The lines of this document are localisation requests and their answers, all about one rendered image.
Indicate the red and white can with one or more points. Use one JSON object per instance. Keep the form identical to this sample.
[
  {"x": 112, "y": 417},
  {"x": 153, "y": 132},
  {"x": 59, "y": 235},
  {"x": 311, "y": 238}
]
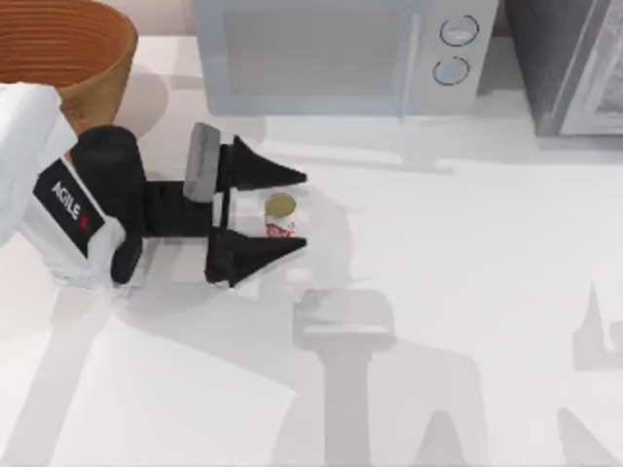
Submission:
[{"x": 281, "y": 216}]

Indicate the pale grey rounded box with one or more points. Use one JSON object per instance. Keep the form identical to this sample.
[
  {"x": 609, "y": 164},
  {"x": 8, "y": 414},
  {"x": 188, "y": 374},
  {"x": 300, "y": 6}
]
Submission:
[{"x": 202, "y": 163}]

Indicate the grey cabinet door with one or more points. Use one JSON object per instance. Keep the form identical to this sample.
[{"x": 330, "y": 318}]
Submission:
[{"x": 598, "y": 78}]

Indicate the brown ribbed basket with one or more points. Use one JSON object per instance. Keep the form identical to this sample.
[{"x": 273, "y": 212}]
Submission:
[{"x": 92, "y": 68}]

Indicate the round microwave knob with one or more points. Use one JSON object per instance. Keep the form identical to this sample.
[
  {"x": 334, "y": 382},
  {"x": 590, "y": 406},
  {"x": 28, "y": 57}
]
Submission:
[
  {"x": 451, "y": 71},
  {"x": 459, "y": 30}
]

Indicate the microwave oven door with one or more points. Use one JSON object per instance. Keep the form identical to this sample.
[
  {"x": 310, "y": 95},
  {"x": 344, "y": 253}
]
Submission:
[{"x": 302, "y": 53}]

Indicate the pale microwave oven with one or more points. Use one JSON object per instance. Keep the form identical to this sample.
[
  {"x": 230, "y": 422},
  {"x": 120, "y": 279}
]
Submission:
[{"x": 452, "y": 102}]

